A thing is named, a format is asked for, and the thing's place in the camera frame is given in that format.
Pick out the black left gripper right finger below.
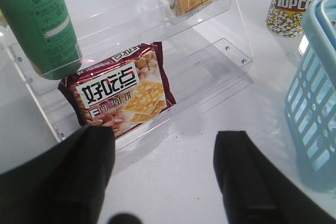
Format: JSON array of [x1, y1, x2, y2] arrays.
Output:
[[213, 131, 335, 223]]

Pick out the light blue plastic basket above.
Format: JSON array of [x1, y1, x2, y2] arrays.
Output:
[[285, 0, 335, 190]]

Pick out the maroon almond cracker packet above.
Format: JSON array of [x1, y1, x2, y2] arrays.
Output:
[[58, 42, 176, 137]]

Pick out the clear acrylic tiered shelf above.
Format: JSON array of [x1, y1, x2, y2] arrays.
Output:
[[0, 0, 254, 154]]

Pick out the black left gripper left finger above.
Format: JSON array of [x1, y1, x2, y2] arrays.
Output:
[[1, 126, 115, 223]]

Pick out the green bottle on lower shelf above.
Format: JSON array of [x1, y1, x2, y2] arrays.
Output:
[[1, 0, 81, 80]]

